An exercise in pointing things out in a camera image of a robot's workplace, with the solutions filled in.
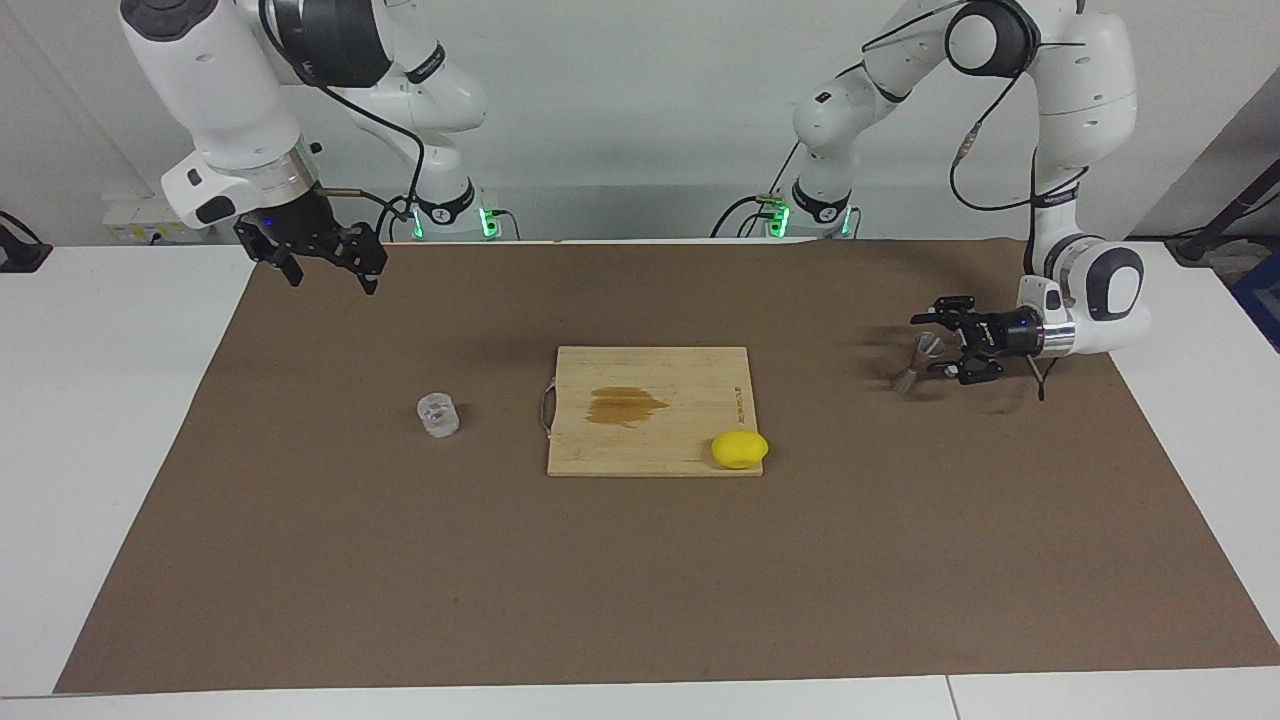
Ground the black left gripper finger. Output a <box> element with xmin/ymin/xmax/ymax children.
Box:
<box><xmin>910</xmin><ymin>296</ymin><xmax>986</xmax><ymax>331</ymax></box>
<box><xmin>928</xmin><ymin>345</ymin><xmax>1004</xmax><ymax>386</ymax></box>

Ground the metal jigger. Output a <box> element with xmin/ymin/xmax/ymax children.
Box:
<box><xmin>890</xmin><ymin>333</ymin><xmax>946</xmax><ymax>394</ymax></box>

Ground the clear glass cup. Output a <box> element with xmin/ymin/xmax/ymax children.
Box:
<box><xmin>416</xmin><ymin>393</ymin><xmax>461</xmax><ymax>439</ymax></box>

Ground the black tripod leg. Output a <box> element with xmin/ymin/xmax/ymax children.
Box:
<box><xmin>1165</xmin><ymin>150</ymin><xmax>1280</xmax><ymax>266</ymax></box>

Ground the yellow lemon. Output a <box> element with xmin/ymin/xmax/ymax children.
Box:
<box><xmin>711</xmin><ymin>429</ymin><xmax>770</xmax><ymax>470</ymax></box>

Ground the blue box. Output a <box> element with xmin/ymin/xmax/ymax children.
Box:
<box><xmin>1230</xmin><ymin>250</ymin><xmax>1280</xmax><ymax>351</ymax></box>

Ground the black clamp stand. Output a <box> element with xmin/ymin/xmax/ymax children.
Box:
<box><xmin>0</xmin><ymin>210</ymin><xmax>53</xmax><ymax>273</ymax></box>

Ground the brown table mat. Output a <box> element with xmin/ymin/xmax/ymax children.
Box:
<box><xmin>52</xmin><ymin>238</ymin><xmax>1280</xmax><ymax>696</ymax></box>

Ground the bamboo cutting board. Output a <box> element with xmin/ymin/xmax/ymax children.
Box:
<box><xmin>540</xmin><ymin>345</ymin><xmax>766</xmax><ymax>479</ymax></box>

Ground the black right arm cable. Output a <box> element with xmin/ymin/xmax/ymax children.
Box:
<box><xmin>255</xmin><ymin>0</ymin><xmax>426</xmax><ymax>226</ymax></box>

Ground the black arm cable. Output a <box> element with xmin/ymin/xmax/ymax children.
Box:
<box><xmin>860</xmin><ymin>0</ymin><xmax>1091</xmax><ymax>401</ymax></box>
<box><xmin>255</xmin><ymin>0</ymin><xmax>426</xmax><ymax>226</ymax></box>

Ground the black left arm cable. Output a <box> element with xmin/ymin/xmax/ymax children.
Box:
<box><xmin>860</xmin><ymin>0</ymin><xmax>1091</xmax><ymax>401</ymax></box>

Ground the white wall power strip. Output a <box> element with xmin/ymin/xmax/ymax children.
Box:
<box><xmin>103</xmin><ymin>195</ymin><xmax>216</xmax><ymax>244</ymax></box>

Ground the black base cable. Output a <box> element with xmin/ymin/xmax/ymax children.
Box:
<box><xmin>712</xmin><ymin>145</ymin><xmax>806</xmax><ymax>239</ymax></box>

